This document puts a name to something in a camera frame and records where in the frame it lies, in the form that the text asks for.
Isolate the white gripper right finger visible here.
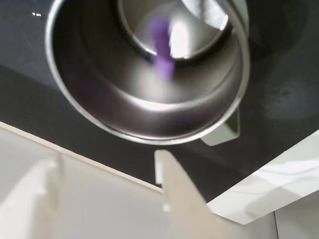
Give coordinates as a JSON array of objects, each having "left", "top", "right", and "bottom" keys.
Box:
[{"left": 154, "top": 148, "right": 241, "bottom": 239}]

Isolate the steel cup with green handle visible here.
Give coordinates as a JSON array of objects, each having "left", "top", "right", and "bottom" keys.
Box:
[{"left": 44, "top": 0, "right": 251, "bottom": 147}]

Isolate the pale wooden board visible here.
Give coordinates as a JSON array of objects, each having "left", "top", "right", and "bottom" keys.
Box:
[{"left": 0, "top": 120, "right": 164, "bottom": 194}]

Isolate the black table mat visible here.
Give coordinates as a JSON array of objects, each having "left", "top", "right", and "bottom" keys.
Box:
[{"left": 0, "top": 0, "right": 319, "bottom": 204}]

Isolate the purple ribbed pen grip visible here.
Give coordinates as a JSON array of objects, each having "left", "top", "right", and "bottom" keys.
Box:
[{"left": 150, "top": 17, "right": 175, "bottom": 81}]

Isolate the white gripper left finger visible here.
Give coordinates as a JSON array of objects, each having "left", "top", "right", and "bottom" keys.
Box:
[{"left": 0, "top": 155, "right": 64, "bottom": 239}]

